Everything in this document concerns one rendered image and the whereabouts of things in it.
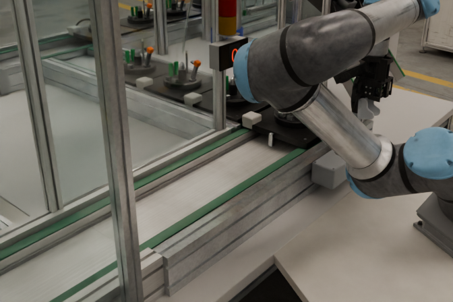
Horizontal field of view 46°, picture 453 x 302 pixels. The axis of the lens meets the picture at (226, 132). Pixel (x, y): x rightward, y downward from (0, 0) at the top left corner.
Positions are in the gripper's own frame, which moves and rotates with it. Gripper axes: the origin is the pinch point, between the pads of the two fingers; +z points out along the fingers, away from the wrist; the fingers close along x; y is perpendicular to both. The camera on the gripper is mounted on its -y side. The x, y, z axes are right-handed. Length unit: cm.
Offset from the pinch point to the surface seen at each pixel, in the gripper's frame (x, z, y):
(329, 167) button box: -16.9, 7.2, 1.6
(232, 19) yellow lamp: -18.1, -27.1, -30.8
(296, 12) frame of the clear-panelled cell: 87, -4, -79
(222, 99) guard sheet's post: -17.9, -2.9, -34.9
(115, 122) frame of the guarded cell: -82, -28, 0
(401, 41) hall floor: 443, 103, -171
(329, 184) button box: -17.5, 11.7, 2.4
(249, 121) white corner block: -10.5, 5.3, -30.5
